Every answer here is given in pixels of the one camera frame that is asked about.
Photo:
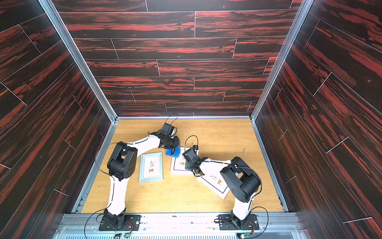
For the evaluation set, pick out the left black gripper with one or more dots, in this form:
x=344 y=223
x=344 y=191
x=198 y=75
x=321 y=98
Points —
x=177 y=142

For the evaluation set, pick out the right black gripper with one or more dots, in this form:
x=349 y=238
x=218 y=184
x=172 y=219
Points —
x=195 y=167

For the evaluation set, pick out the blue microfiber cloth black trim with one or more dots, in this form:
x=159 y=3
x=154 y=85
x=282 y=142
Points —
x=173 y=152

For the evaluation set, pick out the white picture frame black border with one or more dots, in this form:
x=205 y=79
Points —
x=178 y=164

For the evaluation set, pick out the cream white picture frame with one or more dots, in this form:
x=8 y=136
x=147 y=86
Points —
x=212 y=178

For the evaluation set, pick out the light blue picture frame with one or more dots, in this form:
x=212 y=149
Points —
x=151 y=167

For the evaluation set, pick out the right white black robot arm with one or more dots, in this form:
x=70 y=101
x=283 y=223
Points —
x=242 y=181

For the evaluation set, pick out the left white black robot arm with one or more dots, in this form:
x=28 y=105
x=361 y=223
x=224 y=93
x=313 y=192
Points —
x=121 y=167

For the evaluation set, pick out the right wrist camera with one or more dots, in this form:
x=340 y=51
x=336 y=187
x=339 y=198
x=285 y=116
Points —
x=191 y=155

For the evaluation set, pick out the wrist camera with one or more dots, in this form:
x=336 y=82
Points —
x=167 y=129
x=191 y=155

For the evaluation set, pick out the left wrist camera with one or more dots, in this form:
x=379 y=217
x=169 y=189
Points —
x=167 y=129

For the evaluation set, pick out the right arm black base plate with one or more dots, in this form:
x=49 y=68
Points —
x=229 y=222

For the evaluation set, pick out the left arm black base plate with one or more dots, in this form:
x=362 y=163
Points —
x=128 y=224

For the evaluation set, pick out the aluminium front rail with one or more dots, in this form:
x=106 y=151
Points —
x=273 y=225

